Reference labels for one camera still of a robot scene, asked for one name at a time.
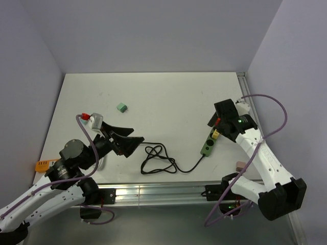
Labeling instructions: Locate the green plug adapter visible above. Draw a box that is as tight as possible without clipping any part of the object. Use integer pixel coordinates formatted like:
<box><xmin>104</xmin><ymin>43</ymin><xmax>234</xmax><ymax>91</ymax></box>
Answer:
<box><xmin>116</xmin><ymin>103</ymin><xmax>128</xmax><ymax>113</ymax></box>

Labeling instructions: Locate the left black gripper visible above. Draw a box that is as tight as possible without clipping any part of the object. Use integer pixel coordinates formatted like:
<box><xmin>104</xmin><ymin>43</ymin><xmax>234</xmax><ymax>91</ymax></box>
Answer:
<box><xmin>81</xmin><ymin>120</ymin><xmax>145</xmax><ymax>169</ymax></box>

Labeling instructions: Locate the black power cord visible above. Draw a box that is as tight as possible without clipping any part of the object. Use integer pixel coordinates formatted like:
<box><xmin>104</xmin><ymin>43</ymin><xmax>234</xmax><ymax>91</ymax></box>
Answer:
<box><xmin>139</xmin><ymin>141</ymin><xmax>205</xmax><ymax>176</ymax></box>

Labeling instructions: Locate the aluminium mounting rail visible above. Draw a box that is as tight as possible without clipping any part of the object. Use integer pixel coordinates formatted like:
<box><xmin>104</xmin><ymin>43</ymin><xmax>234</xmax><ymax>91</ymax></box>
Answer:
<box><xmin>98</xmin><ymin>181</ymin><xmax>221</xmax><ymax>207</ymax></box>

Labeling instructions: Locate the pink plug adapter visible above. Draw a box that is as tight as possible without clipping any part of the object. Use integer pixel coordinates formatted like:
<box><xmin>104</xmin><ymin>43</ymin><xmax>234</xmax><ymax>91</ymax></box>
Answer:
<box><xmin>236</xmin><ymin>161</ymin><xmax>246</xmax><ymax>172</ymax></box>

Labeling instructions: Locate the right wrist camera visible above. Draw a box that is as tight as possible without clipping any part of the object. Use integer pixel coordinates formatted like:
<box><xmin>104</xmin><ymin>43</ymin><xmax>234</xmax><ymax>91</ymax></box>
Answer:
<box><xmin>235</xmin><ymin>99</ymin><xmax>251</xmax><ymax>115</ymax></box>

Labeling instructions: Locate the aluminium side frame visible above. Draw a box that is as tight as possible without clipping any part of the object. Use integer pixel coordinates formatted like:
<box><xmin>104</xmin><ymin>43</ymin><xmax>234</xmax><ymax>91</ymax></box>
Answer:
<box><xmin>236</xmin><ymin>72</ymin><xmax>308</xmax><ymax>245</ymax></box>

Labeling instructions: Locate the yellow plug adapter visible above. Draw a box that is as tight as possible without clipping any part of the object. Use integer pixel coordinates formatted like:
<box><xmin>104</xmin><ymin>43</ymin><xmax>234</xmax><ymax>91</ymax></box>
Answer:
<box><xmin>211</xmin><ymin>130</ymin><xmax>219</xmax><ymax>140</ymax></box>

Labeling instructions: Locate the green power strip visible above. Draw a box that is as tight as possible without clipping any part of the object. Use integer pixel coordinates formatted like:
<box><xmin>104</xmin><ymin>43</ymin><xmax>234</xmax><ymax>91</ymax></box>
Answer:
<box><xmin>200</xmin><ymin>128</ymin><xmax>217</xmax><ymax>157</ymax></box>

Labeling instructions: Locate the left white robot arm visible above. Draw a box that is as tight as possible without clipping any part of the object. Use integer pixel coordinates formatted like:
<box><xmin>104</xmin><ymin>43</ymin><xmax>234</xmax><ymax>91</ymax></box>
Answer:
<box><xmin>1</xmin><ymin>122</ymin><xmax>144</xmax><ymax>244</ymax></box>

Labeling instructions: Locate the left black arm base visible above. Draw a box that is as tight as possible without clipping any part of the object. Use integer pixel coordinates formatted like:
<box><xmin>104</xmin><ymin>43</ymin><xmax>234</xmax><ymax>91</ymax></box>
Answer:
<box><xmin>79</xmin><ymin>188</ymin><xmax>116</xmax><ymax>223</ymax></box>

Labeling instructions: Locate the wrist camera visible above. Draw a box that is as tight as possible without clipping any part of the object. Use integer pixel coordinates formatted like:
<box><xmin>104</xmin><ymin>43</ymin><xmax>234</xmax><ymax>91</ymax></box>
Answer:
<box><xmin>80</xmin><ymin>113</ymin><xmax>103</xmax><ymax>133</ymax></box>
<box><xmin>235</xmin><ymin>99</ymin><xmax>251</xmax><ymax>115</ymax></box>

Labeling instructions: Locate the orange power strip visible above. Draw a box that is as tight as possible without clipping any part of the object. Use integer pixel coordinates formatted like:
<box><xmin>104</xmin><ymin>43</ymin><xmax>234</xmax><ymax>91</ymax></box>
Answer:
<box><xmin>35</xmin><ymin>159</ymin><xmax>58</xmax><ymax>173</ymax></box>

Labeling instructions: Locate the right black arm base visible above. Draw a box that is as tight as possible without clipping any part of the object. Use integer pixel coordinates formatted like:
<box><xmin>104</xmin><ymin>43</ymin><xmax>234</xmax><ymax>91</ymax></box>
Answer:
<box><xmin>201</xmin><ymin>184</ymin><xmax>247</xmax><ymax>214</ymax></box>

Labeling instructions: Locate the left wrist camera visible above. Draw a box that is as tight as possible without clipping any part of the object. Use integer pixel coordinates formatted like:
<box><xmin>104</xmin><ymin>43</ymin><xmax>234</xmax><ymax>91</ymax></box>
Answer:
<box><xmin>80</xmin><ymin>113</ymin><xmax>103</xmax><ymax>133</ymax></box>

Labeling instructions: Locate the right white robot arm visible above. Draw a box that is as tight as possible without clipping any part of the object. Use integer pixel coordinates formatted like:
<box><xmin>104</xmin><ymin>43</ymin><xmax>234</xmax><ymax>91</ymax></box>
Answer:
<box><xmin>209</xmin><ymin>99</ymin><xmax>307</xmax><ymax>221</ymax></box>

